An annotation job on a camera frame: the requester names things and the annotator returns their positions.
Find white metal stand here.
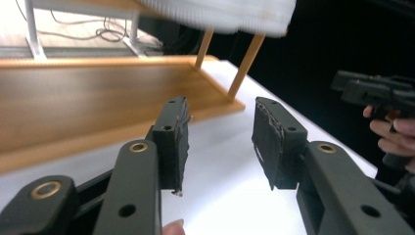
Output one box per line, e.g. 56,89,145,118
23,0,164,62

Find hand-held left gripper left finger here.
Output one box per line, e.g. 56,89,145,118
145,95,193,198

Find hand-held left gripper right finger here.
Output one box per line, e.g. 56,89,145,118
251,96,309,191

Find tangled floor cables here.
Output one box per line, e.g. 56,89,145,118
14,0,131,43

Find white sneaker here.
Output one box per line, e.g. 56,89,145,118
136,0,298,38

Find black curtain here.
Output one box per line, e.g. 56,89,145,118
143,0,415,184

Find three-tier wooden shoe rack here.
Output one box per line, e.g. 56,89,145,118
0,0,247,174

